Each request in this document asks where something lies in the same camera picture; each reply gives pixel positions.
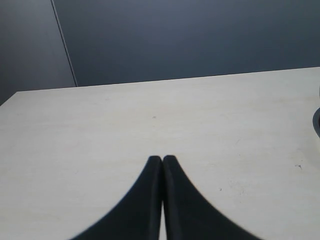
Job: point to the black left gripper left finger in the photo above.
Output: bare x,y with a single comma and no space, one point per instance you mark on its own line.
137,216

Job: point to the round steel bowl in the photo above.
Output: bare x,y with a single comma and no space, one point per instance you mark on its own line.
316,122

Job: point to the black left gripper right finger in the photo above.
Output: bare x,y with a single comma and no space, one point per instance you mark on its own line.
188,215

